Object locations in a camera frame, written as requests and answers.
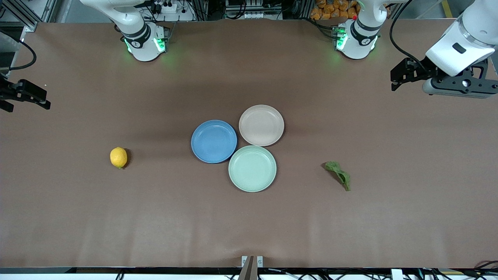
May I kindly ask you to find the yellow lemon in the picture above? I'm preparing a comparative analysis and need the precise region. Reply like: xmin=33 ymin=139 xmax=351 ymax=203
xmin=110 ymin=147 xmax=128 ymax=169

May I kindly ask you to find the green lettuce leaf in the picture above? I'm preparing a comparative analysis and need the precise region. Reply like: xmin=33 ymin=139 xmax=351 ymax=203
xmin=325 ymin=161 xmax=351 ymax=191

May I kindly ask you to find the pile of orange fruit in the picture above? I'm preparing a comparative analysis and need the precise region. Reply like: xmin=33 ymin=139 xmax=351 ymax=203
xmin=310 ymin=0 xmax=359 ymax=21

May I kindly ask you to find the beige round plate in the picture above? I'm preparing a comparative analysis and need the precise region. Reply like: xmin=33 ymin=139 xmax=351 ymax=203
xmin=238 ymin=104 xmax=285 ymax=147

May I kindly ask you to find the white power strip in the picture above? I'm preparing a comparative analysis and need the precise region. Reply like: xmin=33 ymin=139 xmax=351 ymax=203
xmin=154 ymin=1 xmax=180 ymax=14

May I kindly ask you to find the light green round plate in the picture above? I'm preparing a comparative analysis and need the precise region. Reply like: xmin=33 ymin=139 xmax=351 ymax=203
xmin=228 ymin=145 xmax=277 ymax=193

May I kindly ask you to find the blue round plate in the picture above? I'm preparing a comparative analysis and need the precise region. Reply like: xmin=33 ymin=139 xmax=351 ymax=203
xmin=191 ymin=119 xmax=238 ymax=164

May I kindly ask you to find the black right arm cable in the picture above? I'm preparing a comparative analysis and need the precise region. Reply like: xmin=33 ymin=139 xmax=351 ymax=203
xmin=0 ymin=39 xmax=37 ymax=73

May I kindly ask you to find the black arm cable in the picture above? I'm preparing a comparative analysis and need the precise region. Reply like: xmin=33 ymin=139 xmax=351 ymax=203
xmin=0 ymin=39 xmax=37 ymax=73
xmin=389 ymin=0 xmax=428 ymax=72

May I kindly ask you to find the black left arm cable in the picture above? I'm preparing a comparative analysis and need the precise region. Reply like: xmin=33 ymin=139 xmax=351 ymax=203
xmin=389 ymin=0 xmax=428 ymax=72

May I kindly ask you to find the aluminium frame profile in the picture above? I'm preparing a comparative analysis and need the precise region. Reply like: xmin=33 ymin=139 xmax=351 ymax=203
xmin=0 ymin=0 xmax=53 ymax=32

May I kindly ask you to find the black base cable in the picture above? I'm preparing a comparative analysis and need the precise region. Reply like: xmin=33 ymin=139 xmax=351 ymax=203
xmin=305 ymin=17 xmax=339 ymax=39

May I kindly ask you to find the black cable bundle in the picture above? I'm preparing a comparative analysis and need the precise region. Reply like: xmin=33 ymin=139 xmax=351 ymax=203
xmin=459 ymin=260 xmax=498 ymax=279

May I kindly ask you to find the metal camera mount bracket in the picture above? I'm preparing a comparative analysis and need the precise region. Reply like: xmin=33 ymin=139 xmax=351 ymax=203
xmin=238 ymin=255 xmax=264 ymax=280

